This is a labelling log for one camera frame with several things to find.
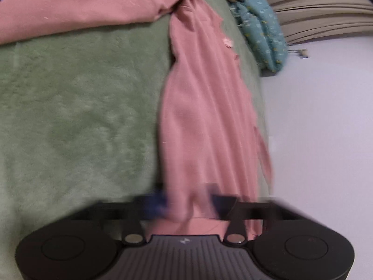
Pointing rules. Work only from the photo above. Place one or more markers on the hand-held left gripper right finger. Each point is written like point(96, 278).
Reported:
point(220, 207)

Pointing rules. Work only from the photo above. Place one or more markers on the green fleece blanket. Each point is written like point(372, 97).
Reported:
point(72, 108)

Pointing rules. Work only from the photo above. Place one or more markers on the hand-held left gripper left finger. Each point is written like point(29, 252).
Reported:
point(157, 203)

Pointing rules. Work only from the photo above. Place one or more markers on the wall socket with plug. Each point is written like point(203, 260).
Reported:
point(303, 53)

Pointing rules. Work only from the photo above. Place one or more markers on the pink sweatshirt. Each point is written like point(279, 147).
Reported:
point(204, 108)

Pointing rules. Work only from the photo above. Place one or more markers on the teal patterned quilt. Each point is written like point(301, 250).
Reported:
point(262, 26)

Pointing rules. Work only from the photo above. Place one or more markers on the striped beige curtain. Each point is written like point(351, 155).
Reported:
point(320, 11)

